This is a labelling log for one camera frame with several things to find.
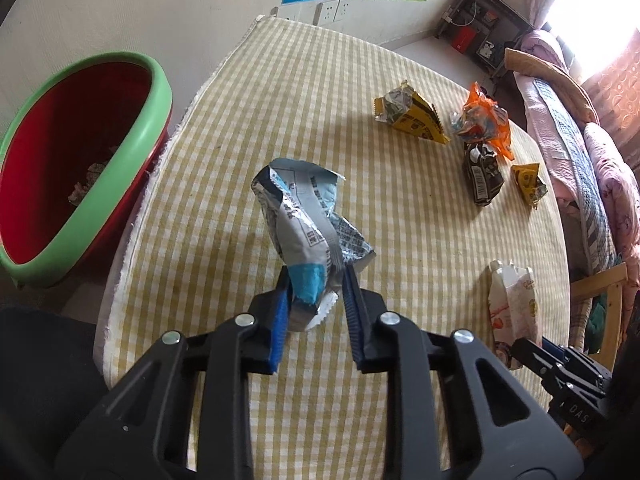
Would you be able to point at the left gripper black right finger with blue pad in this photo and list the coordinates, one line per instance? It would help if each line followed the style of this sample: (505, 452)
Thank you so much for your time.
(453, 410)

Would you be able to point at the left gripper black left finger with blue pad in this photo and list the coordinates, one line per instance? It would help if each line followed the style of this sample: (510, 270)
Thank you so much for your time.
(183, 410)

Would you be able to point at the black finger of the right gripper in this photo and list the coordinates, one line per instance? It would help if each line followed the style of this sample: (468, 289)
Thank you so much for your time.
(541, 362)

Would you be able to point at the white pink snack bag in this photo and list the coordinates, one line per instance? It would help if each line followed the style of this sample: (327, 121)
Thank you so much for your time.
(513, 309)

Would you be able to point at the small yellow triangular wrapper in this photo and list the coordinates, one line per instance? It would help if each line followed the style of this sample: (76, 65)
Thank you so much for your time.
(529, 183)

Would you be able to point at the dark brown snack wrapper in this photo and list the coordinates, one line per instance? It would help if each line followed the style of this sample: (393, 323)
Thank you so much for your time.
(480, 165)

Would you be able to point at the silver blue snack bag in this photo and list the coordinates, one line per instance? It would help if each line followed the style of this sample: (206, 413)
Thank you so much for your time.
(315, 243)

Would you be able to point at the yellow checked tablecloth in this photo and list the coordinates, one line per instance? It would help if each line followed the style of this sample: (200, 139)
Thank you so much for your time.
(199, 249)

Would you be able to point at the bed with pink quilt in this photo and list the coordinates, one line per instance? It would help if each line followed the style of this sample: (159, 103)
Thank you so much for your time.
(596, 191)

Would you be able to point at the orange snack wrapper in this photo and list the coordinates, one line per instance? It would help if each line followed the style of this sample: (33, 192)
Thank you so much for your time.
(483, 120)

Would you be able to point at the red bin green rim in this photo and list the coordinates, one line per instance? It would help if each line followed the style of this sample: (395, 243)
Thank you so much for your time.
(74, 162)

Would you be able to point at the pink patterned curtain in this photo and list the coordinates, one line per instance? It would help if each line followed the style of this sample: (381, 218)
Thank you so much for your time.
(615, 95)

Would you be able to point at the yellow black snack wrapper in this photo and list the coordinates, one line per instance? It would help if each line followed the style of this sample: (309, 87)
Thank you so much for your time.
(406, 111)

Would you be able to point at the dark metal shelf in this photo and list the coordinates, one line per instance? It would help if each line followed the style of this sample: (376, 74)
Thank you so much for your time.
(482, 30)

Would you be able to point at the white wall socket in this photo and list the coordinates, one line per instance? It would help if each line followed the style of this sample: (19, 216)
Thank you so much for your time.
(331, 11)

